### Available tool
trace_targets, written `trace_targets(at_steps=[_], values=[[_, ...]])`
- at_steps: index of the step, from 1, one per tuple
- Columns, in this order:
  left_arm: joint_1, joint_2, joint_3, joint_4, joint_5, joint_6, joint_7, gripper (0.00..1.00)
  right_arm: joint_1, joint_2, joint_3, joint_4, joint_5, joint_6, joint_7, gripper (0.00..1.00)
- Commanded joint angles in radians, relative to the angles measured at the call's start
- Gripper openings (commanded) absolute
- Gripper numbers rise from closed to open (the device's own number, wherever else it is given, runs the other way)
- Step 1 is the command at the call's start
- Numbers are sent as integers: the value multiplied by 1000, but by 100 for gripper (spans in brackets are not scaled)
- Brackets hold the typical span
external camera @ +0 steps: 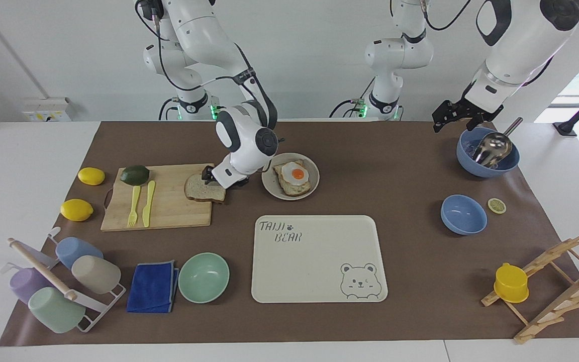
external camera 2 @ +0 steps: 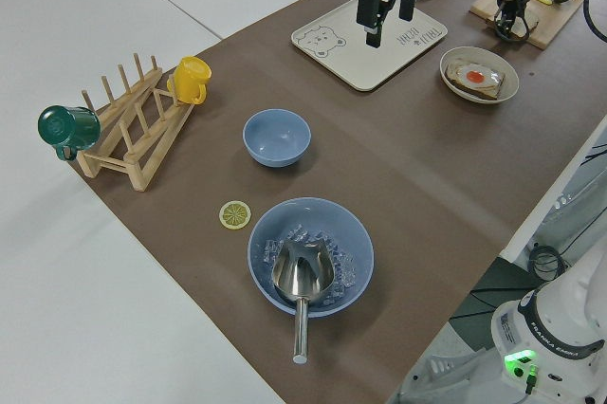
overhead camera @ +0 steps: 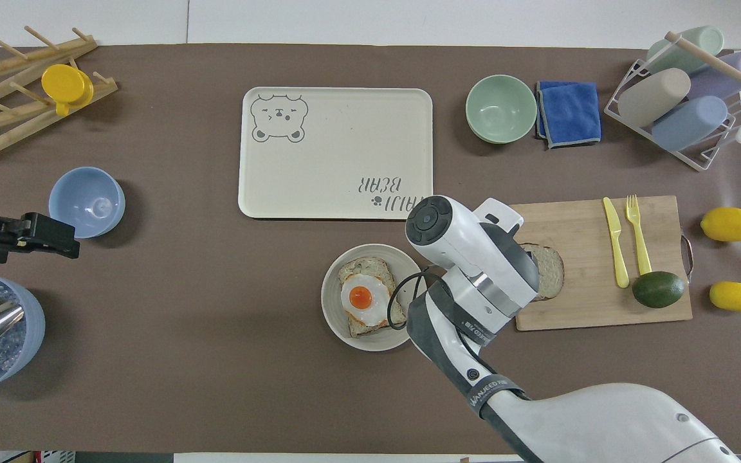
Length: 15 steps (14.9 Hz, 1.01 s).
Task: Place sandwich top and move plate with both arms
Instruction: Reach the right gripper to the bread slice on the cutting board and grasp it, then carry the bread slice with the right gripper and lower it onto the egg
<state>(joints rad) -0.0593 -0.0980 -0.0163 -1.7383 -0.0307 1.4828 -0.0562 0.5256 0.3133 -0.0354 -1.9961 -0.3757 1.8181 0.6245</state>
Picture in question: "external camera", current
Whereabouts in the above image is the cream tray with bear print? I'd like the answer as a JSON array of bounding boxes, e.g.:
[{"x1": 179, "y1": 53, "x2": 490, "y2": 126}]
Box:
[{"x1": 251, "y1": 215, "x2": 389, "y2": 304}]

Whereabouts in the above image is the small blue bowl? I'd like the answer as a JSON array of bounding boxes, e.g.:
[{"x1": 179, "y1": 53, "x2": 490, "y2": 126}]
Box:
[{"x1": 440, "y1": 195, "x2": 488, "y2": 236}]

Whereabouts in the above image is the wooden drying rack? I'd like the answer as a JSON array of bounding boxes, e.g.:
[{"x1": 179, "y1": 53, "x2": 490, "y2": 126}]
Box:
[{"x1": 480, "y1": 229, "x2": 579, "y2": 345}]

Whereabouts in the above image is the blue cup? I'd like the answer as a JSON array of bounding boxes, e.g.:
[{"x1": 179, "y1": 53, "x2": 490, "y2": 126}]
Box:
[{"x1": 55, "y1": 237, "x2": 104, "y2": 270}]

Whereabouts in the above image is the grey round plate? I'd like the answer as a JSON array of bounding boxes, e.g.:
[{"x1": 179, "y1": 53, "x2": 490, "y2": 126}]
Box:
[{"x1": 261, "y1": 152, "x2": 320, "y2": 201}]

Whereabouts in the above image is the beige cup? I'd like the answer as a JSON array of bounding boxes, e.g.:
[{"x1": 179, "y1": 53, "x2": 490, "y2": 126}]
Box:
[{"x1": 71, "y1": 255, "x2": 122, "y2": 295}]

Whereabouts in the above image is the yellow cup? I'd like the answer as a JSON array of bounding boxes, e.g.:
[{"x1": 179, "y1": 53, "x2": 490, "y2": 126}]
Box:
[{"x1": 494, "y1": 262, "x2": 530, "y2": 304}]

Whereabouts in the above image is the black cable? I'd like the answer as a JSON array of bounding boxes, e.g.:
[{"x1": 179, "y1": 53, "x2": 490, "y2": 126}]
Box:
[
  {"x1": 419, "y1": 0, "x2": 472, "y2": 32},
  {"x1": 329, "y1": 76, "x2": 376, "y2": 119},
  {"x1": 158, "y1": 97, "x2": 180, "y2": 121},
  {"x1": 135, "y1": 0, "x2": 278, "y2": 130}
]

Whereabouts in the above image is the yellow-green plastic knife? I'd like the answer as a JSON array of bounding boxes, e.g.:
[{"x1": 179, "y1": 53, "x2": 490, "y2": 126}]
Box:
[{"x1": 142, "y1": 180, "x2": 156, "y2": 228}]

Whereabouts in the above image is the blue folded cloth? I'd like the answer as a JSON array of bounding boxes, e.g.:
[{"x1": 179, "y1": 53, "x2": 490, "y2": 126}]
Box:
[{"x1": 127, "y1": 260, "x2": 180, "y2": 314}]

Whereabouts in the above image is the dark green avocado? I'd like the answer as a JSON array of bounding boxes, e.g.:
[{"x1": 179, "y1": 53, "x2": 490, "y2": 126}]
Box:
[{"x1": 120, "y1": 165, "x2": 150, "y2": 187}]

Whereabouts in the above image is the metal ladle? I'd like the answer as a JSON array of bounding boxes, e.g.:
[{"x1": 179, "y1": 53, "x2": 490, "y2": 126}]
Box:
[{"x1": 472, "y1": 117, "x2": 524, "y2": 169}]

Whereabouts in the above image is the toasted bread slice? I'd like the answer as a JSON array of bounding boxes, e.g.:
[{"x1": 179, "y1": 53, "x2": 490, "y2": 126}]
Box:
[{"x1": 272, "y1": 159, "x2": 313, "y2": 197}]

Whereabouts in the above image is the green bowl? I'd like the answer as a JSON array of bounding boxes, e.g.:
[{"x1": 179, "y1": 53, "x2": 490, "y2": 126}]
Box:
[{"x1": 178, "y1": 252, "x2": 230, "y2": 304}]

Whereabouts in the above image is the white wall socket box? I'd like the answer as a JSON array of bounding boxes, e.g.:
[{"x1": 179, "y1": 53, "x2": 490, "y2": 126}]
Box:
[{"x1": 21, "y1": 97, "x2": 72, "y2": 123}]

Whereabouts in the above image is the yellow lemon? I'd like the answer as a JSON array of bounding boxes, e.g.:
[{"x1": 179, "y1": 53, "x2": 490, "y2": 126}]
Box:
[
  {"x1": 78, "y1": 167, "x2": 106, "y2": 186},
  {"x1": 60, "y1": 199, "x2": 94, "y2": 222}
]

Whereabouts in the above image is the plain bread slice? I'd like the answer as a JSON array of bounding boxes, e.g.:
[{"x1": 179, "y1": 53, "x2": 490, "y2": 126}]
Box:
[{"x1": 184, "y1": 173, "x2": 227, "y2": 204}]

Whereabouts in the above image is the yellow-green plastic fork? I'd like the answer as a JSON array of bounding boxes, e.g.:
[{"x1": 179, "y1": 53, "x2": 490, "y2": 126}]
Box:
[{"x1": 127, "y1": 185, "x2": 141, "y2": 228}]

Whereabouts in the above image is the purple cup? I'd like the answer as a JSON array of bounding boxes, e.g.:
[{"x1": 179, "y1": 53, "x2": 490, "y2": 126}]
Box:
[{"x1": 9, "y1": 267, "x2": 54, "y2": 305}]

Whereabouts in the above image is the wooden cutting board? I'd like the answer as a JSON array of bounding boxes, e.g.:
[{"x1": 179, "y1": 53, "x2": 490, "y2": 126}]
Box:
[{"x1": 101, "y1": 163, "x2": 215, "y2": 232}]

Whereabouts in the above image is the white cup rack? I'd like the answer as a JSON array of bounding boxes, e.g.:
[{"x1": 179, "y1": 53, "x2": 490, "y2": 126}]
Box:
[{"x1": 0, "y1": 226, "x2": 127, "y2": 334}]

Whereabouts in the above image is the fried egg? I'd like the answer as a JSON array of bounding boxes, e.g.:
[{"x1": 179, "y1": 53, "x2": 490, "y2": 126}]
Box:
[{"x1": 281, "y1": 162, "x2": 310, "y2": 186}]

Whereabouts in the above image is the large blue bowl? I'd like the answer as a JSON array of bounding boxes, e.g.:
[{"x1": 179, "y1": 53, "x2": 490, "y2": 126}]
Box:
[{"x1": 456, "y1": 127, "x2": 521, "y2": 178}]

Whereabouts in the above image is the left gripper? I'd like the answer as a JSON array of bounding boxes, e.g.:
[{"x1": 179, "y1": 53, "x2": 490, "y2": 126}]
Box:
[{"x1": 432, "y1": 98, "x2": 504, "y2": 133}]

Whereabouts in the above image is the green cup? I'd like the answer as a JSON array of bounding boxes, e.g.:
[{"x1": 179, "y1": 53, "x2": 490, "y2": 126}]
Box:
[{"x1": 28, "y1": 287, "x2": 87, "y2": 334}]

